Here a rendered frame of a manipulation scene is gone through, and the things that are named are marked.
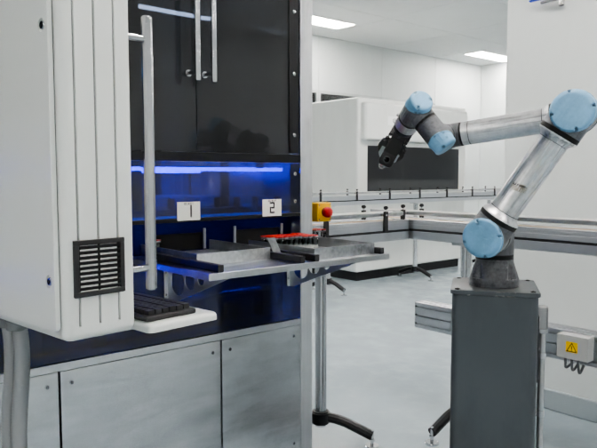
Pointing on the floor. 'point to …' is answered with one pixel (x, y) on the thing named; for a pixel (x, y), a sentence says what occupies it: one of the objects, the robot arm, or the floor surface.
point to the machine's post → (303, 224)
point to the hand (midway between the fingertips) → (385, 160)
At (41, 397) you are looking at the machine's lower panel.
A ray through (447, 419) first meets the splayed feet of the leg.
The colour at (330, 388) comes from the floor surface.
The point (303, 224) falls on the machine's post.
